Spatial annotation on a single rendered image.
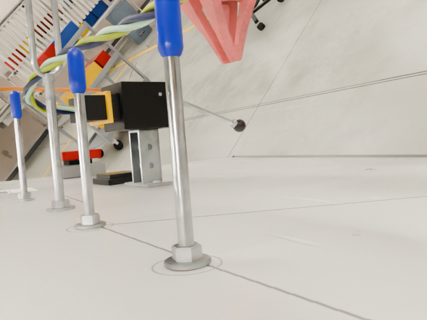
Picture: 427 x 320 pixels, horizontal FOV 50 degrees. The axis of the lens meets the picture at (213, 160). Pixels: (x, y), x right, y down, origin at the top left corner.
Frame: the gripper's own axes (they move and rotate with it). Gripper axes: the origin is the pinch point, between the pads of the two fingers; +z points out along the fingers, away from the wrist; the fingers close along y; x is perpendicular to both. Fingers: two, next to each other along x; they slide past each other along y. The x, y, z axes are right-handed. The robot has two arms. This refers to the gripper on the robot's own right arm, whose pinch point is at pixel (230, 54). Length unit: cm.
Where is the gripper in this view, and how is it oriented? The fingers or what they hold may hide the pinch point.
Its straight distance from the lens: 47.9
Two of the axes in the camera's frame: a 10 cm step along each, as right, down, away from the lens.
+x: 7.8, -2.5, 5.8
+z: 2.0, 9.7, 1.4
